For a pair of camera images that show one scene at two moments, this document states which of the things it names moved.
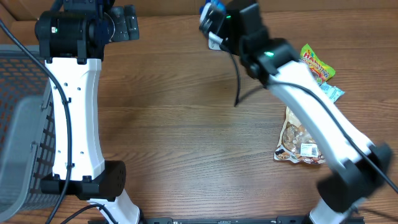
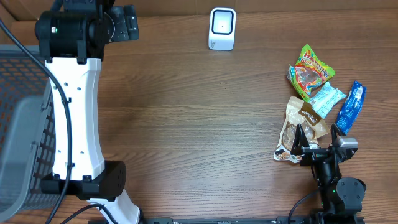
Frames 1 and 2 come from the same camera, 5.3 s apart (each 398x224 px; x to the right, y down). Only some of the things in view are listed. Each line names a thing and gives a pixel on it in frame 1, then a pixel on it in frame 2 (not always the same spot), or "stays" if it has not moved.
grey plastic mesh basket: (27, 135) stays
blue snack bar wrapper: (219, 5) to (351, 107)
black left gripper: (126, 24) stays
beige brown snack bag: (297, 142) stays
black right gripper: (226, 41) to (311, 154)
